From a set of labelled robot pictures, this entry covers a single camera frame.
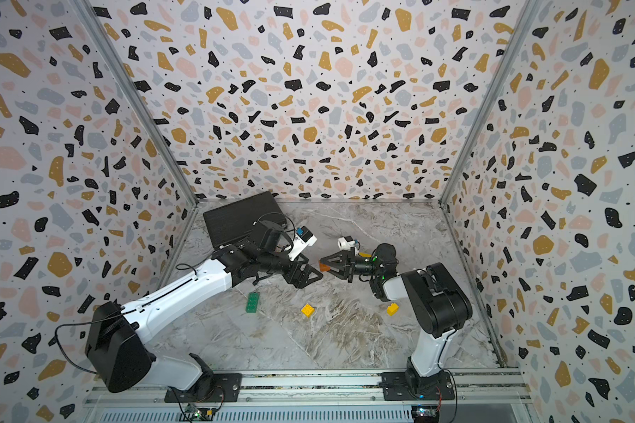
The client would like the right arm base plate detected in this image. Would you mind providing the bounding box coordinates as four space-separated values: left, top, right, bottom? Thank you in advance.
380 369 456 401

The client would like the yellow square lego brick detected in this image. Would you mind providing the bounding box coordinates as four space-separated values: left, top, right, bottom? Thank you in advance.
301 304 315 317

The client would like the small circuit board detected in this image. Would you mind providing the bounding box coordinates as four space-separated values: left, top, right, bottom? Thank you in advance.
185 405 218 422

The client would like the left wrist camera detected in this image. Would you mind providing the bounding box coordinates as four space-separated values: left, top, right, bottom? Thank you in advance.
289 226 317 261

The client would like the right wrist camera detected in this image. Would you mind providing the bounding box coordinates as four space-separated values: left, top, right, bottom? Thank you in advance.
337 235 360 253

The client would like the black briefcase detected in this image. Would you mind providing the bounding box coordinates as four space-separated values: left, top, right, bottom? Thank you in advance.
203 192 288 249

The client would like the aluminium front rail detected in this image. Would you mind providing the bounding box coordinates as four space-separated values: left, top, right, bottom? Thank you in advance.
83 368 533 409

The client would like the green lego brick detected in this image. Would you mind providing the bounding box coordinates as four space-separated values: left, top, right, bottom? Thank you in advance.
245 292 260 314

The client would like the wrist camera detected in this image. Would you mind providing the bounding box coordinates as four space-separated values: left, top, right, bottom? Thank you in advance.
289 226 317 261
337 235 360 253

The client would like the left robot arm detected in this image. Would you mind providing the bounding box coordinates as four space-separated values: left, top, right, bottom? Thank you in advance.
85 221 323 400

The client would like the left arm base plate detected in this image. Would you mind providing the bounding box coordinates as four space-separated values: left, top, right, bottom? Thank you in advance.
164 373 243 405

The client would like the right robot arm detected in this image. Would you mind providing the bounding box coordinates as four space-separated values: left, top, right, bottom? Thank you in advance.
320 243 473 400

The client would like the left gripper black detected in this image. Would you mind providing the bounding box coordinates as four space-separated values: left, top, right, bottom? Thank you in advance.
259 247 326 289

